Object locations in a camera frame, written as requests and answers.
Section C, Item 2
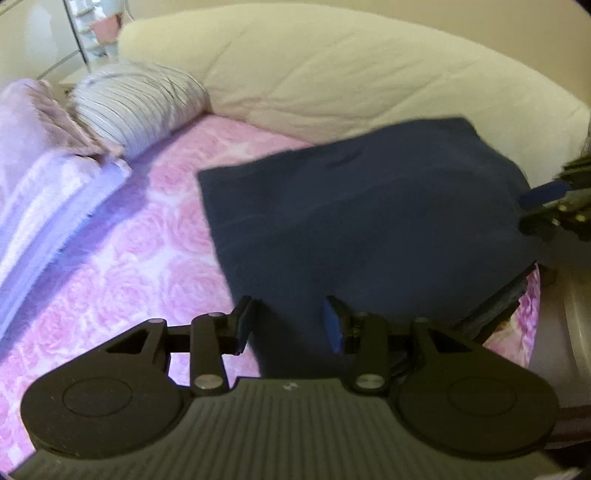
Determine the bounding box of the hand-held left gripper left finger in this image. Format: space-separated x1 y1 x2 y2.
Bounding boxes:
105 295 256 397

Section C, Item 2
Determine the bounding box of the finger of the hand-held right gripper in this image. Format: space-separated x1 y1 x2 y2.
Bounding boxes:
517 203 591 243
518 152 591 209

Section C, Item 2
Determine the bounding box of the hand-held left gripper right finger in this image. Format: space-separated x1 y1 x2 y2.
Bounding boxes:
323 295 478 397

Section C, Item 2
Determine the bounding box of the navy blue garment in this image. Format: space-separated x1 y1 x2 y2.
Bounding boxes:
196 117 542 381

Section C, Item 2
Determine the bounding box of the dark folded garment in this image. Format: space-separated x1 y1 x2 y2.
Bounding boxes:
450 265 541 344

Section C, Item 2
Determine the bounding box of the pink rose blanket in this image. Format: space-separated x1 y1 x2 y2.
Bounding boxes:
0 113 542 467

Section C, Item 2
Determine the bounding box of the purple folded blanket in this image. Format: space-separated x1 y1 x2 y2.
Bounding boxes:
0 150 134 342

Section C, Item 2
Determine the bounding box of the cream padded headboard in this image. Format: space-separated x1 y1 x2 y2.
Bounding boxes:
117 15 591 195

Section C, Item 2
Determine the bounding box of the light blue blanket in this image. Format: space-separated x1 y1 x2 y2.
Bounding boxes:
68 60 212 161

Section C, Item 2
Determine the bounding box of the white wardrobe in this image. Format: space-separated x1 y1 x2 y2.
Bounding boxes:
0 0 127 86

